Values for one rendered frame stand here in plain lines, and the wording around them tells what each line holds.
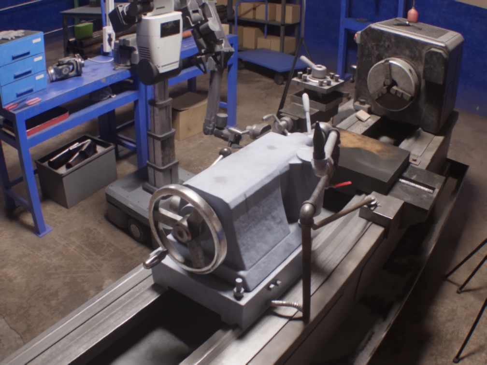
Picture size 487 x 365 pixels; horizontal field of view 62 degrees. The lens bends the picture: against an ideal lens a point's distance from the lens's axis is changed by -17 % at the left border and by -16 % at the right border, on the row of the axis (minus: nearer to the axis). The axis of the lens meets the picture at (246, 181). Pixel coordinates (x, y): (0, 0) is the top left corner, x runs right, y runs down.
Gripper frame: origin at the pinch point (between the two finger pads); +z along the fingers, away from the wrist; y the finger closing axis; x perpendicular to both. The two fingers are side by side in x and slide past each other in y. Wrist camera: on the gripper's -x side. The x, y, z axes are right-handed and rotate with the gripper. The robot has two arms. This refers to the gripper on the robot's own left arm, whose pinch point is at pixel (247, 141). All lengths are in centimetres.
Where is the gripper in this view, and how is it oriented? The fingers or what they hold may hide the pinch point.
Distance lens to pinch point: 241.4
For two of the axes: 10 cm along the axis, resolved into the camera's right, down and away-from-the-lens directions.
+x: -5.2, 0.1, -8.6
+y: -2.6, 9.5, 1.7
